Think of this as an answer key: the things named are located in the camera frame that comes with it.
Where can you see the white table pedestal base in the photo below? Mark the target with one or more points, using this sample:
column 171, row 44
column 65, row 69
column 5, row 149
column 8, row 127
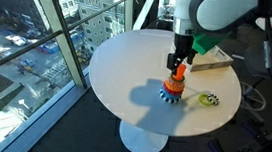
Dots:
column 143, row 140

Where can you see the black office chair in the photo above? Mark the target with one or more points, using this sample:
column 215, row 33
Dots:
column 254, row 60

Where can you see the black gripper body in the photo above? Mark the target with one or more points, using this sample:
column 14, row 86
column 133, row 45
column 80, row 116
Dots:
column 182, row 47

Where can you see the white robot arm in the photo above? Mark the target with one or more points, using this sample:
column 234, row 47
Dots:
column 216, row 10

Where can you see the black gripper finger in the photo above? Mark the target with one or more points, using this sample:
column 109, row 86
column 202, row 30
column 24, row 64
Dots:
column 171, row 62
column 190, row 57

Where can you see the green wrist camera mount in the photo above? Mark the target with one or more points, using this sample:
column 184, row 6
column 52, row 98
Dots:
column 209, row 43

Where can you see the orange rod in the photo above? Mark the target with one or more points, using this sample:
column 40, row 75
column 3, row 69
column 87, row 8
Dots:
column 180, row 72

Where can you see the yellow green small toy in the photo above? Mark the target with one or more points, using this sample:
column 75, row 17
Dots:
column 204, row 99

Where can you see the wooden tray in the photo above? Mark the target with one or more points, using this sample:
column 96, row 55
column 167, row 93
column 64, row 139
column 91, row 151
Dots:
column 210, row 64

